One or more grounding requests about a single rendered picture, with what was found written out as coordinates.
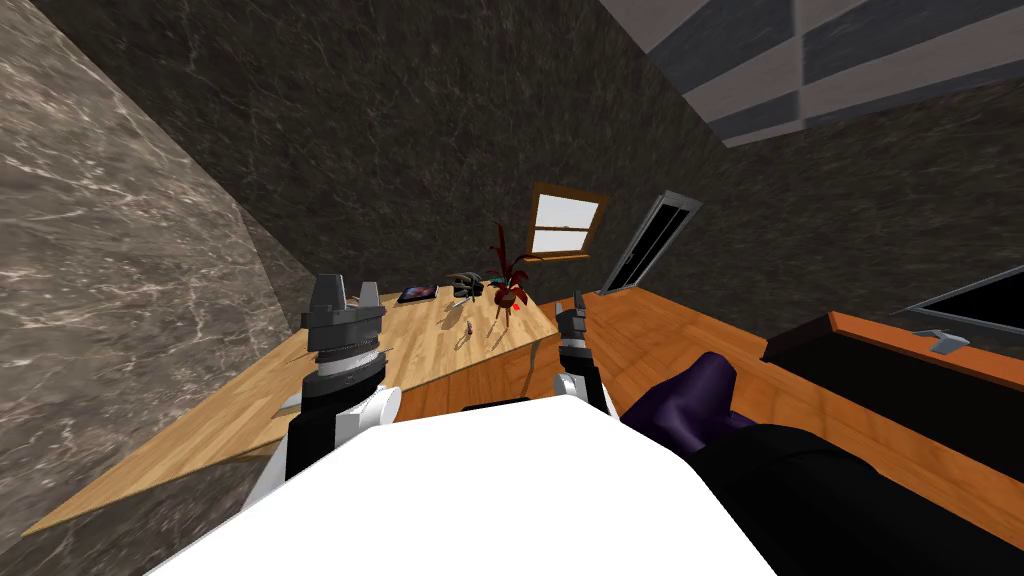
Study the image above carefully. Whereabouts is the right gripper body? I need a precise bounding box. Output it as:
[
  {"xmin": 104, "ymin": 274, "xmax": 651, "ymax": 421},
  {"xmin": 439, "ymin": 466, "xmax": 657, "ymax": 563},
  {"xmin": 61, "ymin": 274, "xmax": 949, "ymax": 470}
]
[{"xmin": 556, "ymin": 308, "xmax": 591, "ymax": 348}]

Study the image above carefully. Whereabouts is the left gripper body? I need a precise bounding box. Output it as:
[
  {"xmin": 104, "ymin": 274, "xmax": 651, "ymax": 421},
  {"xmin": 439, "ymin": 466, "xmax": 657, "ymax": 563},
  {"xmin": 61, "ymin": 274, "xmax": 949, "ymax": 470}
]
[{"xmin": 301, "ymin": 304, "xmax": 388, "ymax": 354}]

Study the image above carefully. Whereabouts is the red potted plant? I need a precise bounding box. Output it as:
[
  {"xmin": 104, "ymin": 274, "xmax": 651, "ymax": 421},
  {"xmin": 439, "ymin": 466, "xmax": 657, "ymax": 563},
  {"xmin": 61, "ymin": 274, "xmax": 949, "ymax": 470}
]
[{"xmin": 486, "ymin": 221, "xmax": 545, "ymax": 328}]

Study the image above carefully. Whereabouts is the wooden framed window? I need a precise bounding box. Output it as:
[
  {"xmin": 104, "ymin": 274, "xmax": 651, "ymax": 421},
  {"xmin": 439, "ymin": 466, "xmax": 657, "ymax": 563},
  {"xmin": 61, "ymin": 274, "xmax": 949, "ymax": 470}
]
[{"xmin": 526, "ymin": 183, "xmax": 610, "ymax": 263}]

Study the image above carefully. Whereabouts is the dark door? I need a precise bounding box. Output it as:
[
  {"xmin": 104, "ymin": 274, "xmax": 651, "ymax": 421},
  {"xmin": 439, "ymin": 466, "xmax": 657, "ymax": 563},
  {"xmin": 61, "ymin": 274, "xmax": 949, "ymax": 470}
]
[{"xmin": 598, "ymin": 191, "xmax": 705, "ymax": 297}]

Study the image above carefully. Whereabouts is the black helmet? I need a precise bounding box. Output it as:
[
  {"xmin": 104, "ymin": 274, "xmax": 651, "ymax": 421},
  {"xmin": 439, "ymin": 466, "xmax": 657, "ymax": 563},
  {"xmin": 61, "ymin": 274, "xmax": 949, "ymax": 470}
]
[{"xmin": 446, "ymin": 271, "xmax": 486, "ymax": 310}]

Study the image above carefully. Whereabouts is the purple rounded seat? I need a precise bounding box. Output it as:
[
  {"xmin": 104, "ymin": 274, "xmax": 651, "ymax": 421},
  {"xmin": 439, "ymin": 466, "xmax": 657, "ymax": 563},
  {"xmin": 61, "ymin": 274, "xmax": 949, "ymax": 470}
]
[{"xmin": 619, "ymin": 351, "xmax": 755, "ymax": 458}]

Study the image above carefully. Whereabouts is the light wooden table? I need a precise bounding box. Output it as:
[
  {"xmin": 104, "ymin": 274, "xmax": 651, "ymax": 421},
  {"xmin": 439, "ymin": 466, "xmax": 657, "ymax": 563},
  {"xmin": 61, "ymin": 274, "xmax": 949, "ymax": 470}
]
[{"xmin": 22, "ymin": 291, "xmax": 561, "ymax": 538}]

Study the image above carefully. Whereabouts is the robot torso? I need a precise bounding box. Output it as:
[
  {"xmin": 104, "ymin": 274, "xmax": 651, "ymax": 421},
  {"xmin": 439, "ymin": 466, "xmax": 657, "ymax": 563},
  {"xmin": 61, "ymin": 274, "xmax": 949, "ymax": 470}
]
[{"xmin": 146, "ymin": 395, "xmax": 779, "ymax": 576}]

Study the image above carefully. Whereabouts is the black cabinet with orange top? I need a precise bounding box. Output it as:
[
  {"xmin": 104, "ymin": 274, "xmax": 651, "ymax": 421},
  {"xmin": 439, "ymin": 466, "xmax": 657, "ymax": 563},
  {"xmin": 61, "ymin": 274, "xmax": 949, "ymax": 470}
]
[{"xmin": 759, "ymin": 311, "xmax": 1024, "ymax": 485}]

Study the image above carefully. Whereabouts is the grey angular object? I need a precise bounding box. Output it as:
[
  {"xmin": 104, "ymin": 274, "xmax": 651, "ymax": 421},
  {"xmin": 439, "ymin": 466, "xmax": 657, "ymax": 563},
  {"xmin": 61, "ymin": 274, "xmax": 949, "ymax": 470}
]
[{"xmin": 911, "ymin": 327, "xmax": 972, "ymax": 356}]

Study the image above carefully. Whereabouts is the black screen with grey frame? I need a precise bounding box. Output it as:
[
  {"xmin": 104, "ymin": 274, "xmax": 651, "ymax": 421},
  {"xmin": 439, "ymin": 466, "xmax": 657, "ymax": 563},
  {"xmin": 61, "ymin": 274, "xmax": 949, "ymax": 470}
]
[{"xmin": 906, "ymin": 267, "xmax": 1024, "ymax": 338}]

